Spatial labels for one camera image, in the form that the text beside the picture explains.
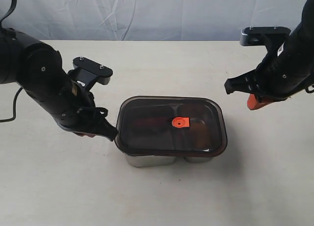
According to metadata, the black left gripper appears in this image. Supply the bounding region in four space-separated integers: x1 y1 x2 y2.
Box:
58 66 118 141

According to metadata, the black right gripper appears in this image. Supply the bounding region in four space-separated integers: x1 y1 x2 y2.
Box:
224 34 292 111

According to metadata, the dark lid with orange seal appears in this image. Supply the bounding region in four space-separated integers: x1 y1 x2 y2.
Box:
115 96 228 157

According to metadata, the yellow cheese wedge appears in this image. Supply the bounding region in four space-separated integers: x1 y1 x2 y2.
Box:
190 123 211 150

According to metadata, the red sausage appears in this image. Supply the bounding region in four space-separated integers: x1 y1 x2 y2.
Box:
133 117 171 129

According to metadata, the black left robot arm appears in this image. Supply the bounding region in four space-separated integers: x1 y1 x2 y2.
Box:
0 28 118 141

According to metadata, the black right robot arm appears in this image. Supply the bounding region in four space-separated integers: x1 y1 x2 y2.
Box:
224 0 314 110

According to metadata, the steel two-compartment lunch box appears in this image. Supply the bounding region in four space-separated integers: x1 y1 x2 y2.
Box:
125 154 212 168

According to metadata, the blue-grey backdrop cloth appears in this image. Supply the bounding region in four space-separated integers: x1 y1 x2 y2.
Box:
3 0 306 41

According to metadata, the grey wrist camera on left gripper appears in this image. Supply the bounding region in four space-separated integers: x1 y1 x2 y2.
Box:
73 56 113 85

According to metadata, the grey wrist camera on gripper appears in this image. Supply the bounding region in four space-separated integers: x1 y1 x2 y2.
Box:
239 26 291 46
73 56 113 85

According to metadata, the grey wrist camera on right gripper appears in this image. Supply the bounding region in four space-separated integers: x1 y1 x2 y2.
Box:
239 26 291 46

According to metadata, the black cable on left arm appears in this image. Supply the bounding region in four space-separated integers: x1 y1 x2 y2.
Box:
0 0 24 124

